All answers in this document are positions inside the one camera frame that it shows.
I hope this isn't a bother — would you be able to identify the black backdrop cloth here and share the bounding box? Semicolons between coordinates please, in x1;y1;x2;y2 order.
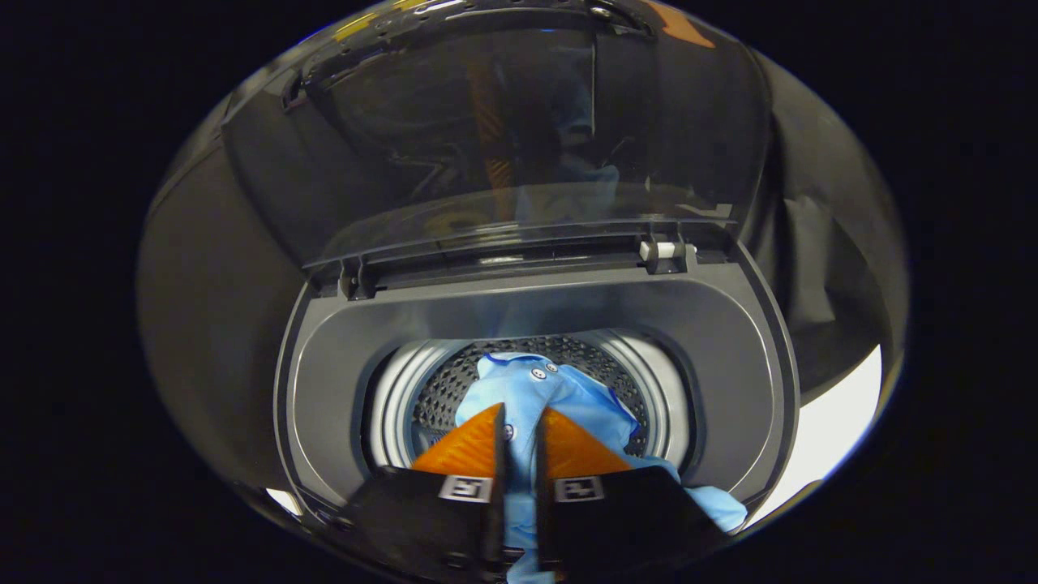
733;49;911;400

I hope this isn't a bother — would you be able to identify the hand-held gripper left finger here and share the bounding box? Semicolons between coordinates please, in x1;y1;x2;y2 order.
337;402;508;584

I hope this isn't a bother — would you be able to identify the light blue polo shirt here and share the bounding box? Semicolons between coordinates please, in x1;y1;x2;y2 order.
453;350;749;584

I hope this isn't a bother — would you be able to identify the dark grey washing machine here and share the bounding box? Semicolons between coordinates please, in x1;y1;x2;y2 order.
273;242;804;538

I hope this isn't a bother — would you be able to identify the dark washing machine lid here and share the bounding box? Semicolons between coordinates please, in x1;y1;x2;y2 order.
220;0;772;282

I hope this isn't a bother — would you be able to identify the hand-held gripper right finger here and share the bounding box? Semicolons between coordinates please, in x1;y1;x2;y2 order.
534;406;732;582

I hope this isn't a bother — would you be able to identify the white flat board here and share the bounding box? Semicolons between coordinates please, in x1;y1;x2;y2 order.
744;344;884;530

